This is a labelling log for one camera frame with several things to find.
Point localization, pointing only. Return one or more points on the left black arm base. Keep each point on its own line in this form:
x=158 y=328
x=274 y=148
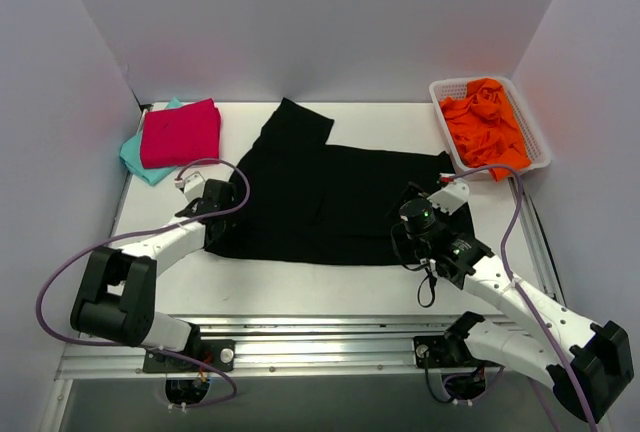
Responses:
x=197 y=377

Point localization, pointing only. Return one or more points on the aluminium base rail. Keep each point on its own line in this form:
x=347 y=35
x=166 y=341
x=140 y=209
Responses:
x=339 y=345

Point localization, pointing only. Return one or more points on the white plastic basket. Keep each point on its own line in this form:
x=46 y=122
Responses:
x=536 y=146

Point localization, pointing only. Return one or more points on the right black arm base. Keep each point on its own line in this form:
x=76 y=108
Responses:
x=452 y=375

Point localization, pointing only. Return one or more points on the folded teal t-shirt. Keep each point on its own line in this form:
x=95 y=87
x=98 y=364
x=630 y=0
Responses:
x=131 y=158

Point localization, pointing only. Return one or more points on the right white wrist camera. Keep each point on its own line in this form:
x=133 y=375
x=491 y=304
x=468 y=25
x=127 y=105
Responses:
x=453 y=194

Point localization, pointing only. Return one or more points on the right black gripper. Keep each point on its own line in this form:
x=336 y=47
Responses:
x=415 y=194

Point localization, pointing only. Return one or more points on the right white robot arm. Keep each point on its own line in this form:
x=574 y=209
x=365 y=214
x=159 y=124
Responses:
x=586 y=365

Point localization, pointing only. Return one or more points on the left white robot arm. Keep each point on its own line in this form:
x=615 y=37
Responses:
x=116 y=297

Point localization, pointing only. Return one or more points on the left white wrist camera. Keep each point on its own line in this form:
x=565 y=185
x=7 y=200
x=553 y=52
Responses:
x=191 y=186

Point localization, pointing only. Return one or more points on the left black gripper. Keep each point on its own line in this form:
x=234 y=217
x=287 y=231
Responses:
x=220 y=197

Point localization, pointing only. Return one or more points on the crumpled orange t-shirt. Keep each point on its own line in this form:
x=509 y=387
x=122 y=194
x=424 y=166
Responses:
x=484 y=128

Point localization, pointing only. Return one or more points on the folded pink t-shirt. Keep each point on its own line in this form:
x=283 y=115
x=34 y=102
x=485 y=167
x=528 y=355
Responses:
x=177 y=137

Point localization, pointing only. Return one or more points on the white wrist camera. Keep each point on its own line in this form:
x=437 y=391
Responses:
x=191 y=186
x=453 y=194

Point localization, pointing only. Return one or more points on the black t-shirt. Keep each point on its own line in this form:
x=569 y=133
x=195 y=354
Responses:
x=317 y=203

